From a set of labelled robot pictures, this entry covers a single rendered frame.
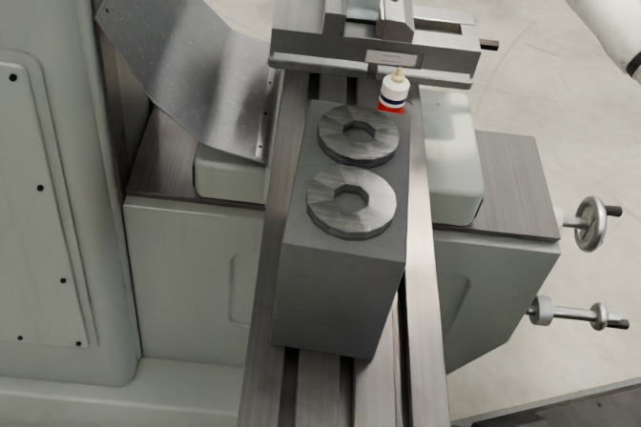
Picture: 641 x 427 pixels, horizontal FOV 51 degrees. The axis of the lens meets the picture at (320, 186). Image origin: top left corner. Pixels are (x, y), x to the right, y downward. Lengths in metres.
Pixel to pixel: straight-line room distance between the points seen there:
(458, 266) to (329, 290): 0.63
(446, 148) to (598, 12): 0.41
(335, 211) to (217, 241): 0.62
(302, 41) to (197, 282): 0.53
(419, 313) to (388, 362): 0.08
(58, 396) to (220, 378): 0.35
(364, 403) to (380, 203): 0.23
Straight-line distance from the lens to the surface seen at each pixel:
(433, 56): 1.15
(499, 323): 1.47
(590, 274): 2.33
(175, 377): 1.63
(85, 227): 1.21
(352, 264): 0.65
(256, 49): 1.30
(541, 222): 1.30
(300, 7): 1.18
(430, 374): 0.81
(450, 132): 1.26
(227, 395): 1.60
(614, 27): 0.92
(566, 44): 3.32
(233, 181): 1.15
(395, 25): 1.11
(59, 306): 1.40
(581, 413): 1.30
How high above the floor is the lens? 1.64
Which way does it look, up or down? 46 degrees down
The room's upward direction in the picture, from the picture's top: 10 degrees clockwise
